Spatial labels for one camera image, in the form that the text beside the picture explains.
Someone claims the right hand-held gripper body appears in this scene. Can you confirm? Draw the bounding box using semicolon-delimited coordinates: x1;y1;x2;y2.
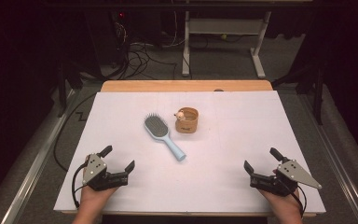
250;159;323;198

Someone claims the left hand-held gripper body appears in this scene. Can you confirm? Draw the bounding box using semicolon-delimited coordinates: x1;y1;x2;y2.
81;153;129;192

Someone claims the light blue hairbrush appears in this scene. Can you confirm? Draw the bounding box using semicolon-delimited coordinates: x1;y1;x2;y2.
144;113;187;162

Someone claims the person's left hand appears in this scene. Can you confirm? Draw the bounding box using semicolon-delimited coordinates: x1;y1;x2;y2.
79;184;119;216

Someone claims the person's right hand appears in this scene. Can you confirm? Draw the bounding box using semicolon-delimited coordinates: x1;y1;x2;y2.
258;169;303;219

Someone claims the white table cover sheet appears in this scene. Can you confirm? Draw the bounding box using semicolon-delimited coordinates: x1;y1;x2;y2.
53;90;327;216

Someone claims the black stand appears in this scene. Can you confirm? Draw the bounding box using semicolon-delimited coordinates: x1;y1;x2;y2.
271;60;328;126
55;60;85;119

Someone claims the right hand-held gripper cable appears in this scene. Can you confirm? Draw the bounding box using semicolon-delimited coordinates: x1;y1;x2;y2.
290;182;308;218

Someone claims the hand-held gripper cable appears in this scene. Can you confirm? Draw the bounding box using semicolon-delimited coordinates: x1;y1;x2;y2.
71;161;90;209
290;182;308;218

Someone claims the left hand-held gripper cable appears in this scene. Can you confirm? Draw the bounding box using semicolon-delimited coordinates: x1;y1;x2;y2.
71;161;90;209

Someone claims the black floor cable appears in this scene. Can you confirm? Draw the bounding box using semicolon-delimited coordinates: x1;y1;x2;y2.
53;91;98;173

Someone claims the metal floor rail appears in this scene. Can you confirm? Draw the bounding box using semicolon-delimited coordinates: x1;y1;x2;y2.
297;92;358;224
0;89;76;224

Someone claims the tangle of black cables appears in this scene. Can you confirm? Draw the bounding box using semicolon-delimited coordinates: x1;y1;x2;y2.
111;12;188;81

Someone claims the white metal table frame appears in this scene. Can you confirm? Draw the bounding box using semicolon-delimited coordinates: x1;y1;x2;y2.
181;0;273;79

